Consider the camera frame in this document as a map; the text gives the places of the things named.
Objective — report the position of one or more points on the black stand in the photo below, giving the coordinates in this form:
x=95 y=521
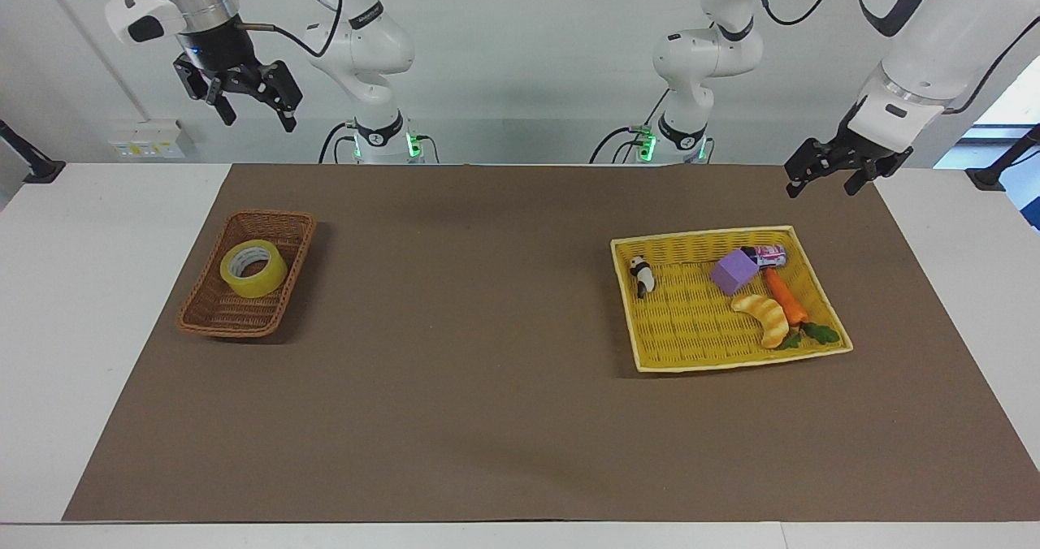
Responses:
x=32 y=163
x=999 y=167

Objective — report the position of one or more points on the yellow tape roll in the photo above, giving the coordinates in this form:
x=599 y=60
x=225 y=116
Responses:
x=262 y=277

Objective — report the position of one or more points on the purple cube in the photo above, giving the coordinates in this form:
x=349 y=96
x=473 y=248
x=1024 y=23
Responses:
x=734 y=273

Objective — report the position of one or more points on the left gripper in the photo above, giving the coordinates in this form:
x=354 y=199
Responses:
x=855 y=144

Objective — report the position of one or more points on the small pink can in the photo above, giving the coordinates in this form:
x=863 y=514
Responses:
x=768 y=255

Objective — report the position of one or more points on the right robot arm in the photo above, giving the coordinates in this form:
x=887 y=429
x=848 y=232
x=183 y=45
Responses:
x=370 y=41

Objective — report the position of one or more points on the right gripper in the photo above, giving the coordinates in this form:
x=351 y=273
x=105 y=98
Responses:
x=218 y=49

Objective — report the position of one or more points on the yellow toy croissant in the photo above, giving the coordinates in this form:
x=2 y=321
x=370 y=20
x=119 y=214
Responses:
x=764 y=315

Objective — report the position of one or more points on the panda toy figure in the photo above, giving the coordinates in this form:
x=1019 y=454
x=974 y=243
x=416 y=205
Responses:
x=643 y=275

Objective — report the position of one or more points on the white wall socket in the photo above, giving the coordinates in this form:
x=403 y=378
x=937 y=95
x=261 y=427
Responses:
x=150 y=139

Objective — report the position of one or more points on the yellow woven basket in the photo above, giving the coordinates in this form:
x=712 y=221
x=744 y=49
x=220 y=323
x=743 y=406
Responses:
x=691 y=322

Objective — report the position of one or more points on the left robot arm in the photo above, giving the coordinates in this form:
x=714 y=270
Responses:
x=934 y=37

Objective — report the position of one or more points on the orange toy carrot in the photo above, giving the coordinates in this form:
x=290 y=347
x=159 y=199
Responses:
x=784 y=293

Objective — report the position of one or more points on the brown wicker basket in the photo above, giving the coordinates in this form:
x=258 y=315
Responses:
x=215 y=309

